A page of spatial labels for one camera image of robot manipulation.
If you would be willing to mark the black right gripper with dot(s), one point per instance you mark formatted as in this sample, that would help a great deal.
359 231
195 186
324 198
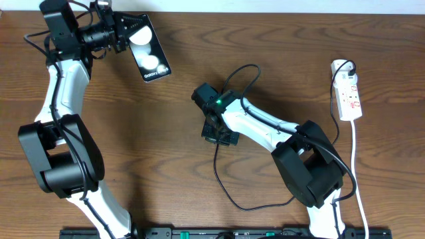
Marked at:
206 133

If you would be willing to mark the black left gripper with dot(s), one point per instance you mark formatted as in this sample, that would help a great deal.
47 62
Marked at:
120 22

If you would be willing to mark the black smartphone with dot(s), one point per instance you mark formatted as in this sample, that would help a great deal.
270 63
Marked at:
147 51

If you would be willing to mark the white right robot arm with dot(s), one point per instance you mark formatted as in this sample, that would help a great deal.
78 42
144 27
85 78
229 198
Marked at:
305 158

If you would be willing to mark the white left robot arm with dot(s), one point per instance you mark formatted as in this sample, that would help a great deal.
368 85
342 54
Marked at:
63 156

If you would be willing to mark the white charger adapter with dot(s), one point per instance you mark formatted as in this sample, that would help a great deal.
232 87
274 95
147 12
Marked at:
344 71

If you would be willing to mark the white power strip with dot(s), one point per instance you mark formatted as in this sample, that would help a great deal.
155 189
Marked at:
348 102

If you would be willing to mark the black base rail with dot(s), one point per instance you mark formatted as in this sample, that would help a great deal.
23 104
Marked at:
168 233

